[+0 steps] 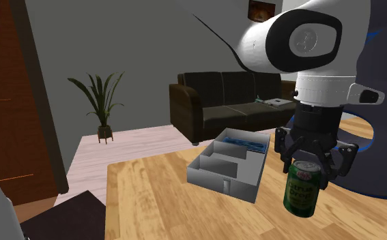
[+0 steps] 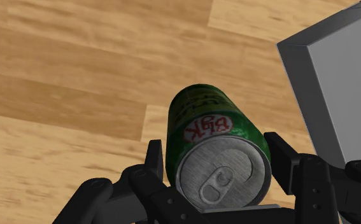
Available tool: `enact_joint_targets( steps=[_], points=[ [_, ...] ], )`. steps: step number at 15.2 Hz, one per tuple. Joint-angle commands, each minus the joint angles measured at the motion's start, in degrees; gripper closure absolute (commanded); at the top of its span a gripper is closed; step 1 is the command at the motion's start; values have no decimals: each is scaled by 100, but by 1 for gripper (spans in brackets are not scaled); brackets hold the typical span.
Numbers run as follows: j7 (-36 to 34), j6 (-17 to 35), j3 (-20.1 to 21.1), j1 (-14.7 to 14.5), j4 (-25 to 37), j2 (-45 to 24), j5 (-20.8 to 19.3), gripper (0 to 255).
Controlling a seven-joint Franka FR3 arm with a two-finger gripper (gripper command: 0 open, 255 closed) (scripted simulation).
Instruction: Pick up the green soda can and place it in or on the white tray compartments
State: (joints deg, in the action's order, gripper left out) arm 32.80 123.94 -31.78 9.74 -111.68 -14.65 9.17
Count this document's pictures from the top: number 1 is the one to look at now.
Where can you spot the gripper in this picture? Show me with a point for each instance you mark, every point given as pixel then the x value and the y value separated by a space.
pixel 316 121

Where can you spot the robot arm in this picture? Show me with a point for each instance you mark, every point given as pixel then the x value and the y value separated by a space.
pixel 316 89

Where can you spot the green soda can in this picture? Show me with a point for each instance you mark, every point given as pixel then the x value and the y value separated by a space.
pixel 302 191

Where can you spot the blue flat item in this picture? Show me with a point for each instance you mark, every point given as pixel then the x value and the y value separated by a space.
pixel 246 144

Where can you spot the large dark blue sculpture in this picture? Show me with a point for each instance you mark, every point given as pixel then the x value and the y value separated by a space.
pixel 382 166

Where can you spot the grey divided organizer box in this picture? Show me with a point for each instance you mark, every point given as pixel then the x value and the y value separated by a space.
pixel 246 172

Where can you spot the dark brown sofa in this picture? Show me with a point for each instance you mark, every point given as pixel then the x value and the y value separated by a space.
pixel 213 114

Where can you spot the potted green plant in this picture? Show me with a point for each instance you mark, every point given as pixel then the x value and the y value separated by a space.
pixel 102 99

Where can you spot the brown wooden door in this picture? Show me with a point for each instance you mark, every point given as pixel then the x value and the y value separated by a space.
pixel 16 133

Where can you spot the orange wall picture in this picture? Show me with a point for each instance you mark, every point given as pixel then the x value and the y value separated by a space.
pixel 261 10

